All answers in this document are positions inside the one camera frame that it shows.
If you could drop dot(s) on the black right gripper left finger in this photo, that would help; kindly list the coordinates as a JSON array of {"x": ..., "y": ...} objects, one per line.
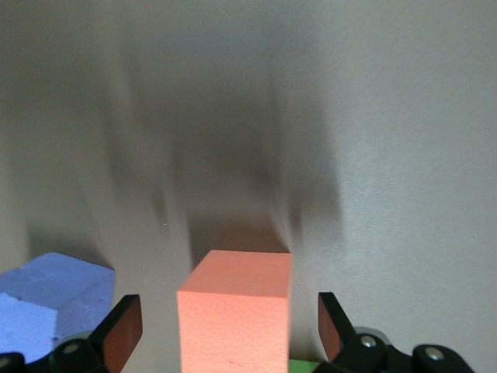
[{"x": 77, "y": 349}]

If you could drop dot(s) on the orange foam cube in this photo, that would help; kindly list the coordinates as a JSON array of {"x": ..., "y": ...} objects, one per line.
[{"x": 233, "y": 311}]

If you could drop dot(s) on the green foam cube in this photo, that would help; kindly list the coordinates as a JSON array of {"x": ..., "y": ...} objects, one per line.
[{"x": 304, "y": 366}]

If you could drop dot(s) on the purple foam cube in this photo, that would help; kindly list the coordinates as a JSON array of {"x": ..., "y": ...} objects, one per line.
[{"x": 46, "y": 295}]

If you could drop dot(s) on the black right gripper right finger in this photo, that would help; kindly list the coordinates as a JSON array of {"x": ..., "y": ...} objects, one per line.
[{"x": 361, "y": 353}]

